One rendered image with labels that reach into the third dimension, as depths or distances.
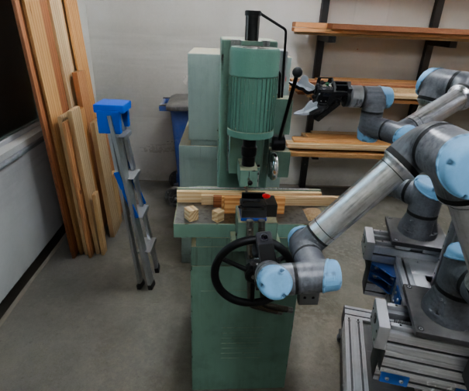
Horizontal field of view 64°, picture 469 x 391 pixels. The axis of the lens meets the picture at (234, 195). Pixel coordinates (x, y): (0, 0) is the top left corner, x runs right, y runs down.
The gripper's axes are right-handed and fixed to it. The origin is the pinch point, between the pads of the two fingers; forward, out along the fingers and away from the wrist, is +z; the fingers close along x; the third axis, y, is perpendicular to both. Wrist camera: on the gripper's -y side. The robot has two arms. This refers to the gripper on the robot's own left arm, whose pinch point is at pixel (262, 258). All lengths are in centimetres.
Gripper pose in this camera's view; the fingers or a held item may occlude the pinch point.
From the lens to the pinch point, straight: 119.7
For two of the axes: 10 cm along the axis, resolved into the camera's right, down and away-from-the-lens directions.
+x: 10.0, -0.8, 0.1
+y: 0.8, 9.9, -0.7
